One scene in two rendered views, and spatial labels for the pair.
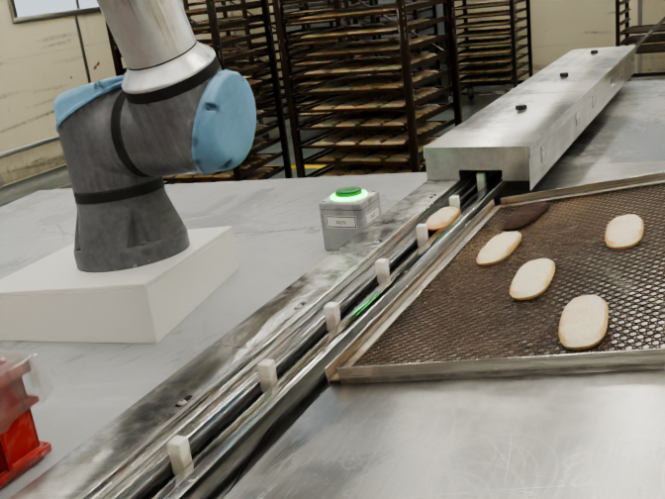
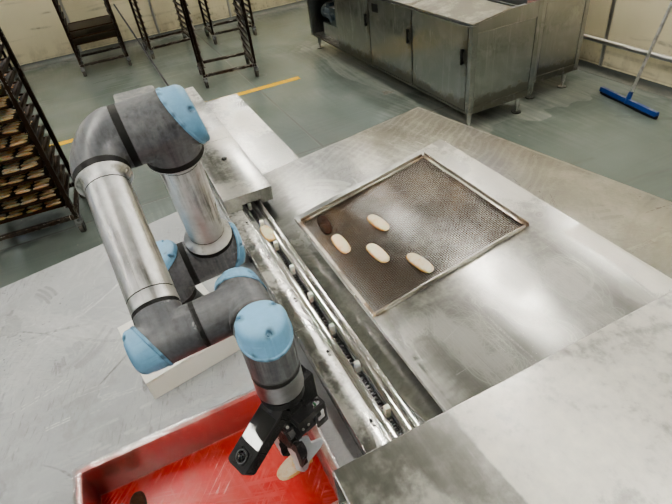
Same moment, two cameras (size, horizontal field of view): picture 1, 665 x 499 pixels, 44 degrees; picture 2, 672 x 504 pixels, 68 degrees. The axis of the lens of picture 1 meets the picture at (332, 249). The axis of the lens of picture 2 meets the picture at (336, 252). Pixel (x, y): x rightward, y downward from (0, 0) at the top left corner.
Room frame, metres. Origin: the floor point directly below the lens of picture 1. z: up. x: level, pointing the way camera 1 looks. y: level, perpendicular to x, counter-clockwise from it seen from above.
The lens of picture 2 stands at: (0.10, 0.73, 1.81)
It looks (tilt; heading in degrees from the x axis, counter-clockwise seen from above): 39 degrees down; 310
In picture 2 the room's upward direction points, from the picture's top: 8 degrees counter-clockwise
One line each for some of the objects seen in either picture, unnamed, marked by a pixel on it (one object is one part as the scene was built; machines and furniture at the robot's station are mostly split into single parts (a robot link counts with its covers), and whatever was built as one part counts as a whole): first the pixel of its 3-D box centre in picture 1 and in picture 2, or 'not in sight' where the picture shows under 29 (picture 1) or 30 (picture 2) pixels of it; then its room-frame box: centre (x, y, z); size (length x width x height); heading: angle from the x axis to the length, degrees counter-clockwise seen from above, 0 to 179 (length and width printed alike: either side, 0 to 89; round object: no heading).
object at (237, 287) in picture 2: not in sight; (235, 307); (0.60, 0.40, 1.28); 0.11 x 0.11 x 0.08; 62
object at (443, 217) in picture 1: (442, 216); (267, 232); (1.15, -0.17, 0.86); 0.10 x 0.04 x 0.01; 151
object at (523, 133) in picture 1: (557, 96); (206, 137); (1.85, -0.55, 0.89); 1.25 x 0.18 x 0.09; 151
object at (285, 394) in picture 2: not in sight; (276, 376); (0.50, 0.44, 1.21); 0.08 x 0.08 x 0.05
